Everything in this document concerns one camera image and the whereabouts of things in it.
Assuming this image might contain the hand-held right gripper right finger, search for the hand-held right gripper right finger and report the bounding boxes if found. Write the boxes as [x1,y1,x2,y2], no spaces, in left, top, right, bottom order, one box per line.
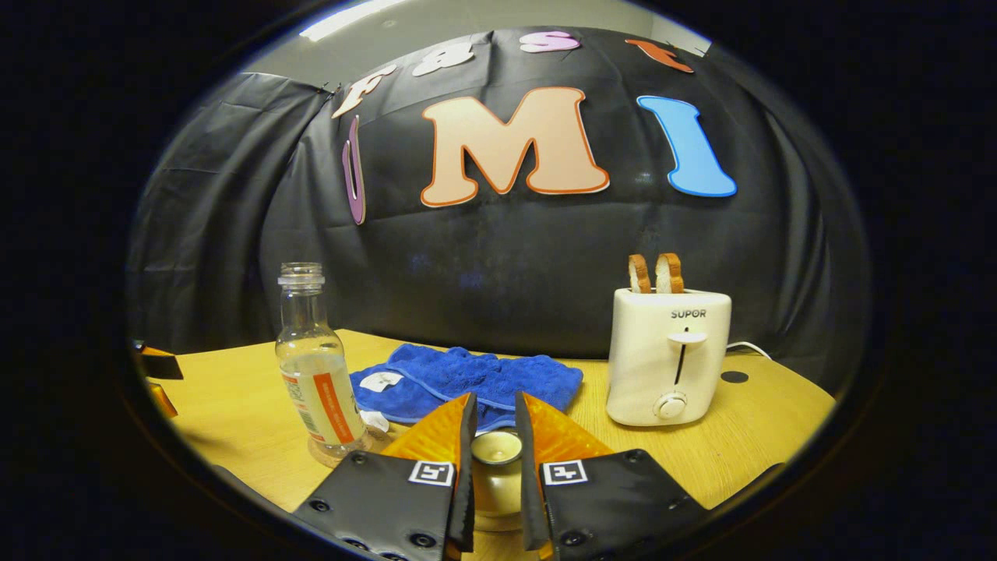
[514,390,710,561]

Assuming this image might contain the black backdrop cloth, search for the black backdrop cloth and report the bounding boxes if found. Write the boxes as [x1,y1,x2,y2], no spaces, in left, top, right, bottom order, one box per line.
[127,27,870,395]

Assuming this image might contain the blue towel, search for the blue towel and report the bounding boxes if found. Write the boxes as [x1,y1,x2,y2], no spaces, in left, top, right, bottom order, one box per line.
[349,344,585,434]

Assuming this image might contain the cream ceramic teacup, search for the cream ceramic teacup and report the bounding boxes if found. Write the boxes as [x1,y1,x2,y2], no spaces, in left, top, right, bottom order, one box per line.
[472,510,523,534]

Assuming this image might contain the round cork coaster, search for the round cork coaster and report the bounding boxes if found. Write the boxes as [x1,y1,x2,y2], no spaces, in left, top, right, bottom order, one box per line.
[307,425,395,469]

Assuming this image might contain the clear plastic water bottle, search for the clear plastic water bottle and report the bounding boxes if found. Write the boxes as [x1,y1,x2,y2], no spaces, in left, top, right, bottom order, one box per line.
[275,263,369,457]

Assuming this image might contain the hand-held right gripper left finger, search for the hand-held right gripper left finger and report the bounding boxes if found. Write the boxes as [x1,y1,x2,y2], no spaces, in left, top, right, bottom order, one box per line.
[292,390,478,561]

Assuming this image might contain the cream toaster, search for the cream toaster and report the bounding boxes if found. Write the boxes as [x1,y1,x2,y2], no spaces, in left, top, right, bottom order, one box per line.
[605,287,734,428]

